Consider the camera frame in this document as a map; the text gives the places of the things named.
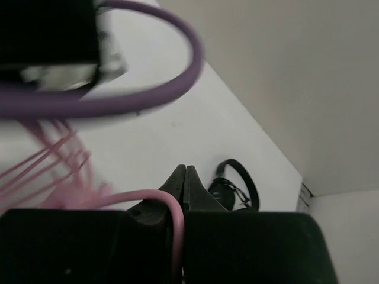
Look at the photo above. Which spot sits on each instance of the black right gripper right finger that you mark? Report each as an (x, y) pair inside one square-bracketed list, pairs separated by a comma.
[(249, 247)]

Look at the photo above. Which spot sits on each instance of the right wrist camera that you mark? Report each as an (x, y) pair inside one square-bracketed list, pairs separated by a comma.
[(58, 45)]

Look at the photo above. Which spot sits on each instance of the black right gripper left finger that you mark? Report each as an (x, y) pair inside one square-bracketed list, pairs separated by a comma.
[(140, 245)]

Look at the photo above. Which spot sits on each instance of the pink gaming headphones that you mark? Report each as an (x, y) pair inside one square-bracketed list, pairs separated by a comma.
[(70, 195)]

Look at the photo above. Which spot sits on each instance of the black headphones far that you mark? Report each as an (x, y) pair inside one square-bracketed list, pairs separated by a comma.
[(225, 192)]

